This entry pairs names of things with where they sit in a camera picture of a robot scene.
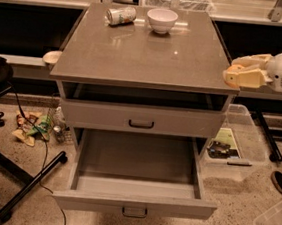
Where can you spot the clear plastic storage bin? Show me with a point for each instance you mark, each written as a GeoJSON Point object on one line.
{"type": "Point", "coordinates": [238, 150]}

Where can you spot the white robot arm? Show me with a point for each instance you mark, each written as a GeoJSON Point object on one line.
{"type": "Point", "coordinates": [255, 71]}

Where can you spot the black chair base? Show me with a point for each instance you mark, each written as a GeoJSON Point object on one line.
{"type": "Point", "coordinates": [28, 180]}

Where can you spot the white bowl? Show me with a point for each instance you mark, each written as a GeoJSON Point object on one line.
{"type": "Point", "coordinates": [162, 20]}

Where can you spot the open grey lower drawer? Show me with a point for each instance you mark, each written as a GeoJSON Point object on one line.
{"type": "Point", "coordinates": [136, 175]}

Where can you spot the closed grey upper drawer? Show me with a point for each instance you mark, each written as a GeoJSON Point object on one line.
{"type": "Point", "coordinates": [134, 118]}

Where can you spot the grey drawer cabinet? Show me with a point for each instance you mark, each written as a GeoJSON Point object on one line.
{"type": "Point", "coordinates": [133, 65]}

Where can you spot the orange fruit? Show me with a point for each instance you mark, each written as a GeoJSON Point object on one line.
{"type": "Point", "coordinates": [231, 75]}

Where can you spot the tipped soda can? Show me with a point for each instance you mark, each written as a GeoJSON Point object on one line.
{"type": "Point", "coordinates": [118, 16]}

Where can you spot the wire basket on floor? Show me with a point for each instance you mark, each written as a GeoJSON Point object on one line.
{"type": "Point", "coordinates": [57, 124]}

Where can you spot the snack bags on floor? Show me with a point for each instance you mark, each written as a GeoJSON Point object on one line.
{"type": "Point", "coordinates": [31, 125]}

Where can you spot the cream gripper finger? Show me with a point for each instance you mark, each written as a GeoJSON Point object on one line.
{"type": "Point", "coordinates": [260, 60]}
{"type": "Point", "coordinates": [253, 78]}

